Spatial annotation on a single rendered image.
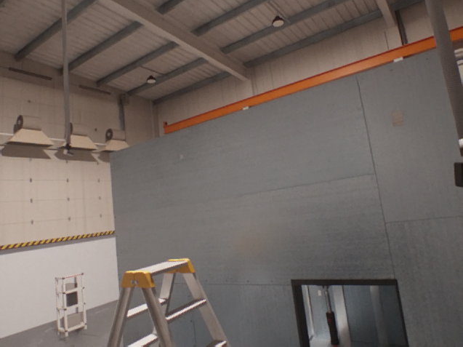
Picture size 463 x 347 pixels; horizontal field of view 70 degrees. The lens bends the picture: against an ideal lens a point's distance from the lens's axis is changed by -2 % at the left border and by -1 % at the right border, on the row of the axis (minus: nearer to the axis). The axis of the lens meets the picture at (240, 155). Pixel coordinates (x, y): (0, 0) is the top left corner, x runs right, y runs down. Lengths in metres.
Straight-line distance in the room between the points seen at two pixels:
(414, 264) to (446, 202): 0.33
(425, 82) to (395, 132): 0.27
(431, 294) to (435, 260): 0.16
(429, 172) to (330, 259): 0.68
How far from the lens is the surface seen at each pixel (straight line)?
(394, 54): 10.51
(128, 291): 1.89
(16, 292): 11.70
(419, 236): 1.85
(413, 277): 1.89
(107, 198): 12.90
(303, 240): 2.00
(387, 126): 1.87
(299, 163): 1.98
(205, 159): 2.36
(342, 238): 1.92
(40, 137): 11.20
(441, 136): 1.84
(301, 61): 11.85
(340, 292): 5.76
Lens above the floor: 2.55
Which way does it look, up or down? 9 degrees up
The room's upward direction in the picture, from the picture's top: 7 degrees counter-clockwise
